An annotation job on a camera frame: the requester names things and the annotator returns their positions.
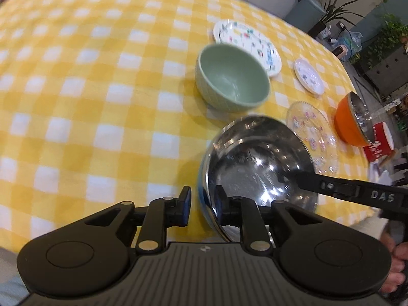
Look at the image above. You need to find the pink space heater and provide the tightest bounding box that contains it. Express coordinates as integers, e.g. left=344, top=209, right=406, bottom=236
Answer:
left=332, top=45, right=348, bottom=59

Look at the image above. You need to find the dark grey cabinet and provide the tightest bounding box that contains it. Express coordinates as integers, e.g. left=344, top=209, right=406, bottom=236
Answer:
left=366, top=46, right=408, bottom=96

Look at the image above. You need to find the small white sticker plate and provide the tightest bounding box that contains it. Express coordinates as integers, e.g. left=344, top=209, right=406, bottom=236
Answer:
left=294, top=58, right=324, bottom=96

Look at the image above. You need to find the red mug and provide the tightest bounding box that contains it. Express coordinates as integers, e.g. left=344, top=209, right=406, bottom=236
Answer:
left=364, top=122, right=395, bottom=162

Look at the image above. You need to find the white fruity painted plate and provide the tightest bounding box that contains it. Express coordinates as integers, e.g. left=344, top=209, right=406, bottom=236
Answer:
left=213, top=19, right=282, bottom=78

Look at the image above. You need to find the tall floor plant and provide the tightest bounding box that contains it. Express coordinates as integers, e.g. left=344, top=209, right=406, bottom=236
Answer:
left=308, top=0, right=364, bottom=38

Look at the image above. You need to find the blue steel bowl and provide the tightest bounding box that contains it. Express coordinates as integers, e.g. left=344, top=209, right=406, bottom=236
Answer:
left=197, top=115, right=318, bottom=243

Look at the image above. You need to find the water jug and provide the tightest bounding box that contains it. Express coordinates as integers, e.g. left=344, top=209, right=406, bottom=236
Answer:
left=338, top=30, right=363, bottom=56

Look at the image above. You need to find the yellow checkered tablecloth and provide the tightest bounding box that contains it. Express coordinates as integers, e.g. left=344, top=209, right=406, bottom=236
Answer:
left=0, top=0, right=380, bottom=252

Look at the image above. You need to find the clear glass plate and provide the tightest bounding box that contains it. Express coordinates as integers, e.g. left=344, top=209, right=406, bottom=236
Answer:
left=286, top=101, right=338, bottom=176

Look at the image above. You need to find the green ceramic bowl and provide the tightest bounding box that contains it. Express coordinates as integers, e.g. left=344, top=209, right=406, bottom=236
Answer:
left=195, top=44, right=270, bottom=113

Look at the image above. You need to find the person's right hand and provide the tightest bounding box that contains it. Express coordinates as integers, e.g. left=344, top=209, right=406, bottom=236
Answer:
left=380, top=231, right=407, bottom=293

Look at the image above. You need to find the grey trash bin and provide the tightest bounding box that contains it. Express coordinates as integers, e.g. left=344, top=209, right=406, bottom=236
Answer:
left=284, top=0, right=326, bottom=32

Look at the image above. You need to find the orange steel bowl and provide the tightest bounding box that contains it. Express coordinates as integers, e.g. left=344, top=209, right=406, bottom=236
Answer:
left=334, top=92, right=376, bottom=147

